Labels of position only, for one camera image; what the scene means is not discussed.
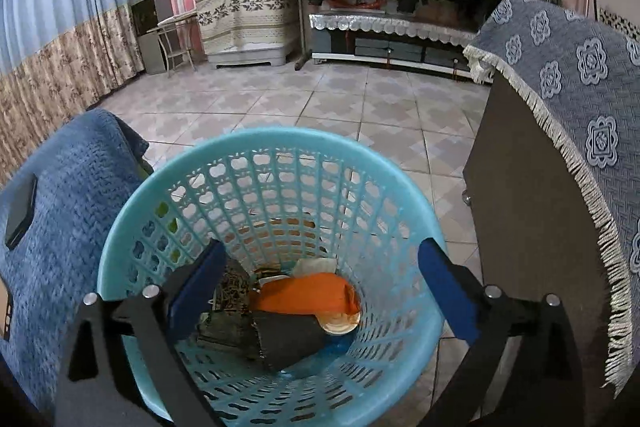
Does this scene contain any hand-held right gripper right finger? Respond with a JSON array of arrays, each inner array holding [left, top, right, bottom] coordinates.
[[419, 238, 586, 427]]

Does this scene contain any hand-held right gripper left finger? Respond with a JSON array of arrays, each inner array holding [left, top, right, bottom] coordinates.
[[52, 239, 227, 427]]

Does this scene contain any printed snack packet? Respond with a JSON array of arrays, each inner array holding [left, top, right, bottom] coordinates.
[[200, 257, 261, 348]]

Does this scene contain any black ribbed roll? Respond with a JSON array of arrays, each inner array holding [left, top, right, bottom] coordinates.
[[247, 309, 333, 373]]

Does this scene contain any cream bowl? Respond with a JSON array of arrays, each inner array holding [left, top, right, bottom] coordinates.
[[320, 311, 362, 337]]

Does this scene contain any beige cloth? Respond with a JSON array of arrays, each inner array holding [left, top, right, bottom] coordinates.
[[292, 258, 338, 279]]

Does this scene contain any light blue plastic basket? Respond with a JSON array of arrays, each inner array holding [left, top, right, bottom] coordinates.
[[97, 127, 453, 427]]

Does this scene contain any blue knitted blanket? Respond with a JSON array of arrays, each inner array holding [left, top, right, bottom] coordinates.
[[0, 108, 151, 408]]

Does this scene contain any tan phone case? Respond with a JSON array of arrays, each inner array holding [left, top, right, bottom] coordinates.
[[0, 279, 13, 340]]

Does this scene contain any black smartphone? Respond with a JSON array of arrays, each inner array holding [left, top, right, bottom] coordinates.
[[4, 174, 38, 250]]

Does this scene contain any grey water dispenser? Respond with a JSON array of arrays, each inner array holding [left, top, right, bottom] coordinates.
[[129, 0, 173, 75]]

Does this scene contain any low stand with lace cloth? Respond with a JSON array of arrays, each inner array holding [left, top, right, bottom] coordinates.
[[309, 13, 493, 82]]

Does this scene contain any small folding table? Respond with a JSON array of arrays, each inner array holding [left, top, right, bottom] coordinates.
[[147, 11, 198, 72]]

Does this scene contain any patterned cloth covered cabinet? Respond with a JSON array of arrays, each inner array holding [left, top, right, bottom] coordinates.
[[192, 0, 301, 68]]

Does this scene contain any blue and floral curtain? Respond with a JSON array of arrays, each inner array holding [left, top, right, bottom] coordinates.
[[0, 0, 146, 178]]

